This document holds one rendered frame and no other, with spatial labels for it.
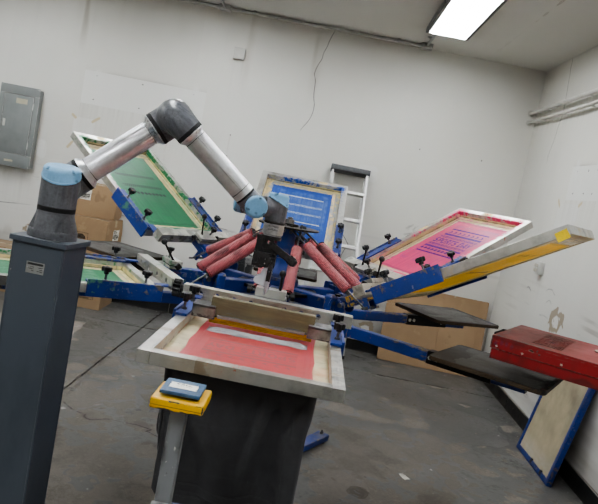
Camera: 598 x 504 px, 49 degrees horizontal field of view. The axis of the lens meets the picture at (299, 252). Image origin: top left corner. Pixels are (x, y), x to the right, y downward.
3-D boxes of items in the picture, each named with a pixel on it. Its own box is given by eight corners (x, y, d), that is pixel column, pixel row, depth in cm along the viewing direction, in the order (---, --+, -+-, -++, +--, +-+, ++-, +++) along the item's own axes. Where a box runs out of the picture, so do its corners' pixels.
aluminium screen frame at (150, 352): (343, 403, 181) (346, 390, 181) (134, 361, 182) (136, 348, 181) (336, 338, 259) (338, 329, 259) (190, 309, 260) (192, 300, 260)
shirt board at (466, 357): (560, 394, 275) (565, 375, 274) (540, 413, 241) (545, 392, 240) (294, 310, 343) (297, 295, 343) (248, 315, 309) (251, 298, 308)
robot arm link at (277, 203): (266, 190, 239) (288, 195, 241) (260, 220, 240) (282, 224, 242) (269, 191, 232) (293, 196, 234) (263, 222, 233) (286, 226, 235)
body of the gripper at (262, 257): (252, 264, 243) (258, 232, 242) (275, 269, 243) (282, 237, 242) (250, 266, 235) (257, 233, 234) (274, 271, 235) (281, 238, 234)
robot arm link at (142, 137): (35, 180, 212) (179, 91, 218) (42, 178, 227) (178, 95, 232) (57, 211, 215) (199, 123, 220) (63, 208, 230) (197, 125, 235)
